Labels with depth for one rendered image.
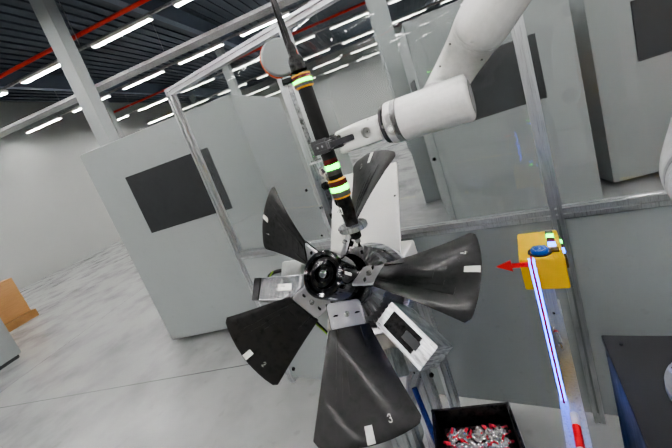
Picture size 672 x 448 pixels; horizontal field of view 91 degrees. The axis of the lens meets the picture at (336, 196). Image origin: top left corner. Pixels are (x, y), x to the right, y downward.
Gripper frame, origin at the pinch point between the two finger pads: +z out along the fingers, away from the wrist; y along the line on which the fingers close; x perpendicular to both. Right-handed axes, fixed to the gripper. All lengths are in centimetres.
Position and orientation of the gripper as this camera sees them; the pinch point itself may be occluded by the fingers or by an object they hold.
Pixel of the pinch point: (325, 144)
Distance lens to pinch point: 75.1
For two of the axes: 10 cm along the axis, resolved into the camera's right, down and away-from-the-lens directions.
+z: -8.4, 1.9, 5.1
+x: -3.3, -9.2, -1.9
